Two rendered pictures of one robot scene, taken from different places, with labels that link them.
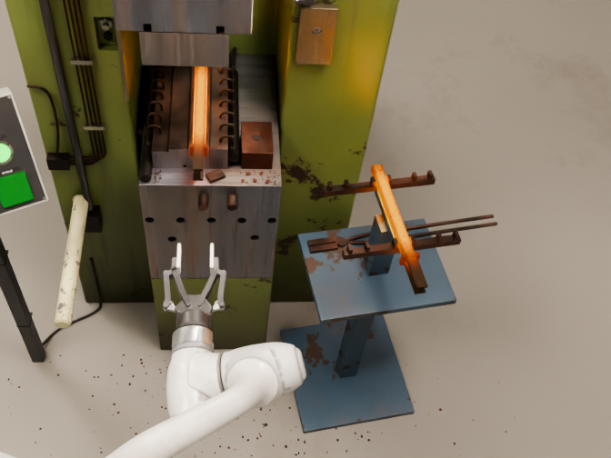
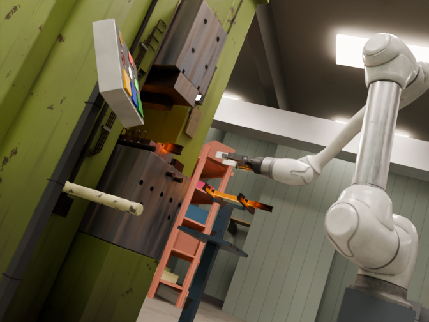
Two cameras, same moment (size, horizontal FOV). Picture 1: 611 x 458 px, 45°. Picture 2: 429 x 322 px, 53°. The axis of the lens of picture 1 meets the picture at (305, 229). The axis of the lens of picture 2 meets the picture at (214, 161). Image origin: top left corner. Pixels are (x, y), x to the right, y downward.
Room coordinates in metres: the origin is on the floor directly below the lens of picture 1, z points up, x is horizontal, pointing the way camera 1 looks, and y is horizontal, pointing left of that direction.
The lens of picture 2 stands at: (-0.30, 1.64, 0.49)
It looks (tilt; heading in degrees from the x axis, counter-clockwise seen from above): 14 degrees up; 314
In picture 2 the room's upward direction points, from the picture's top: 21 degrees clockwise
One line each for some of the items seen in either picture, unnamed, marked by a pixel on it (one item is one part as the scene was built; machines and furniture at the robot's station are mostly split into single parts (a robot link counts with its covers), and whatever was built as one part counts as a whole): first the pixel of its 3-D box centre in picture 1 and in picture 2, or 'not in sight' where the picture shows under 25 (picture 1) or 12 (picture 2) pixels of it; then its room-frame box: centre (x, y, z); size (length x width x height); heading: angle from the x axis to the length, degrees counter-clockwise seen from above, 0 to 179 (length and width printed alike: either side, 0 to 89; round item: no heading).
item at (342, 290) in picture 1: (375, 268); (214, 242); (1.27, -0.22, 0.67); 0.40 x 0.30 x 0.02; 109
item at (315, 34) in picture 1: (315, 34); (193, 122); (1.51, 0.04, 1.27); 0.09 x 0.02 x 0.17; 100
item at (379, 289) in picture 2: not in sight; (378, 292); (0.20, 0.20, 0.63); 0.22 x 0.18 x 0.06; 113
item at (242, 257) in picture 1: (212, 164); (115, 196); (1.56, 0.32, 0.69); 0.56 x 0.38 x 0.45; 10
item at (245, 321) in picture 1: (214, 250); (78, 282); (1.56, 0.32, 0.23); 0.56 x 0.38 x 0.47; 10
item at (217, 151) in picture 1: (192, 103); (130, 145); (1.54, 0.37, 0.96); 0.42 x 0.20 x 0.09; 10
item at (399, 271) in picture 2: not in sight; (388, 248); (0.19, 0.23, 0.77); 0.18 x 0.16 x 0.22; 82
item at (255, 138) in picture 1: (256, 144); (170, 165); (1.42, 0.17, 0.95); 0.12 x 0.09 x 0.07; 10
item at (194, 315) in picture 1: (194, 314); (255, 165); (0.83, 0.22, 1.00); 0.09 x 0.08 x 0.07; 10
